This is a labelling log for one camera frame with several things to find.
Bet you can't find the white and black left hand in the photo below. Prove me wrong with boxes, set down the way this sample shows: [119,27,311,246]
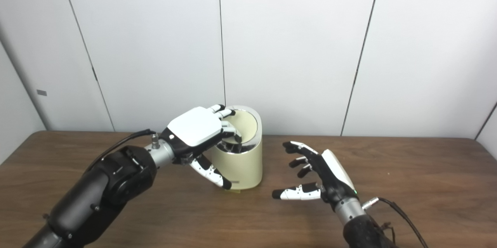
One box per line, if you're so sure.
[160,104,243,190]

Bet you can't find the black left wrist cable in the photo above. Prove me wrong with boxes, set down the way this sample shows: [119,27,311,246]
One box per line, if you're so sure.
[83,129,160,175]

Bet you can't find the cream round bin lid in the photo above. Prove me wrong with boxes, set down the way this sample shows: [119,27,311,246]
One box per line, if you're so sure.
[229,109,258,144]

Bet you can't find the cream-colored bin body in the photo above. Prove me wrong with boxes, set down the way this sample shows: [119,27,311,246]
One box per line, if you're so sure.
[206,105,263,190]

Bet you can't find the white and black right hand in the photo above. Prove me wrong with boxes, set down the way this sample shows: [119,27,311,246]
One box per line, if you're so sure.
[272,141,360,213]

